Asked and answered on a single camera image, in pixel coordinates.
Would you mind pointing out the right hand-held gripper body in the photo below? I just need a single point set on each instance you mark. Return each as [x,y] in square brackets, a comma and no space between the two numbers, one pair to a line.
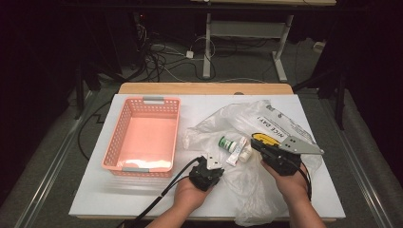
[285,161]

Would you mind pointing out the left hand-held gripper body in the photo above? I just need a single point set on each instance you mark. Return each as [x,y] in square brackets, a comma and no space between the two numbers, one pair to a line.
[204,177]

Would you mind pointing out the small white tube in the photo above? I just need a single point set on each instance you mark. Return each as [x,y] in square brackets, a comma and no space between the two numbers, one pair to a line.
[245,154]

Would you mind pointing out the white green-capped tube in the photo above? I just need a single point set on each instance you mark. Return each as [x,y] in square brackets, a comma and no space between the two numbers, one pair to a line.
[227,144]

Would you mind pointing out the clear smiley plastic bag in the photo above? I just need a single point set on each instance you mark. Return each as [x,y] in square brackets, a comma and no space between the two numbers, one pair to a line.
[253,193]

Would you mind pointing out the pink plastic basket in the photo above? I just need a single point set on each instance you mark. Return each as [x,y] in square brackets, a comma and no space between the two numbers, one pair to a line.
[142,126]

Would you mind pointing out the person's left hand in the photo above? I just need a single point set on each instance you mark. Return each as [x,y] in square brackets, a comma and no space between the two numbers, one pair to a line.
[188,198]

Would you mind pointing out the person's right hand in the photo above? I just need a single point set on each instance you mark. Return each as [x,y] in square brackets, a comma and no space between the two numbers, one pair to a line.
[291,188]

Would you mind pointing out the black stand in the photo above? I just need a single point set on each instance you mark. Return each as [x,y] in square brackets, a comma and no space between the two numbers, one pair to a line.
[340,95]
[79,91]

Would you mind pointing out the white board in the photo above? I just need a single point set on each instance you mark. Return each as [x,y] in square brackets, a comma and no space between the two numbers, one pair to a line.
[104,196]

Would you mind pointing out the white power adapter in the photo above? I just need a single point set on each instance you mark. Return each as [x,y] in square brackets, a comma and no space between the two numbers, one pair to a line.
[189,54]

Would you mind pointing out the white power strip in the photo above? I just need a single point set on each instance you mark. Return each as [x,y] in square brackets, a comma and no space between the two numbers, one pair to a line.
[318,47]

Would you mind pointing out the metal floor rail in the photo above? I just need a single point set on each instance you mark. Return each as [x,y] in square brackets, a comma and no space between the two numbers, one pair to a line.
[358,171]
[50,177]

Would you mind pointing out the white metal desk frame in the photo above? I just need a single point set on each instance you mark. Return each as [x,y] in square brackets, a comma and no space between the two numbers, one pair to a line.
[207,47]

